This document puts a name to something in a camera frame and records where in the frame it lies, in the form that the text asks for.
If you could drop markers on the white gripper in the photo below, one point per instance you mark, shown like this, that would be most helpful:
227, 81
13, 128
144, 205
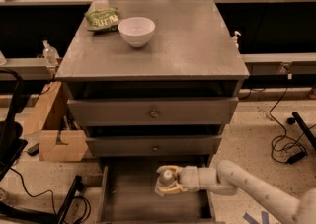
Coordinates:
190, 179

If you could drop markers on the clear plastic bottle white cap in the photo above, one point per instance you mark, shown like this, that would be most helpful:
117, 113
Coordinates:
167, 178

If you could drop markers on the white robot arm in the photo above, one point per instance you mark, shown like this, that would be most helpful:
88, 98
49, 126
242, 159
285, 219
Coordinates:
226, 178

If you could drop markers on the grey open bottom drawer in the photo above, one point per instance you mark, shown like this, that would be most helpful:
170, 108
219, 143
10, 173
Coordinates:
128, 194

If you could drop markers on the grey middle drawer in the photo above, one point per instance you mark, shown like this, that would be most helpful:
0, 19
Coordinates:
153, 146

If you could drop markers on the grey top drawer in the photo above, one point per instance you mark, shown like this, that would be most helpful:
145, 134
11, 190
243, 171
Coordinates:
133, 112

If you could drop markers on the grey drawer cabinet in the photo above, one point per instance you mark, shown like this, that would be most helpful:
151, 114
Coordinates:
191, 55

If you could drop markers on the white pump bottle right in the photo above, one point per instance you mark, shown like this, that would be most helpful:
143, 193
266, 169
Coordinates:
235, 38

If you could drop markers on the clear sanitizer bottle left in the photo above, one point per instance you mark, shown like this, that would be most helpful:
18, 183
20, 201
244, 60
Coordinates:
50, 53

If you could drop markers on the wooden box on floor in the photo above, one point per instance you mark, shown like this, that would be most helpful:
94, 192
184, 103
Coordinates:
57, 141

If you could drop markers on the black stand leg right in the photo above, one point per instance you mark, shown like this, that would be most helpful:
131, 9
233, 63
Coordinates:
296, 118

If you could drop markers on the white ceramic bowl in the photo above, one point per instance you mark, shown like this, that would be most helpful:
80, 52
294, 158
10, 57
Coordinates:
137, 31

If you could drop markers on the black stand left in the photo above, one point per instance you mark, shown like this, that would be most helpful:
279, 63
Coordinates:
11, 147

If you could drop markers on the green chip bag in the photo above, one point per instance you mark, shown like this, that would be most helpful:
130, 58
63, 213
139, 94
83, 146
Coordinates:
102, 19

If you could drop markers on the black cable floor left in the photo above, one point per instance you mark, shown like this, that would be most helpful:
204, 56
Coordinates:
49, 198

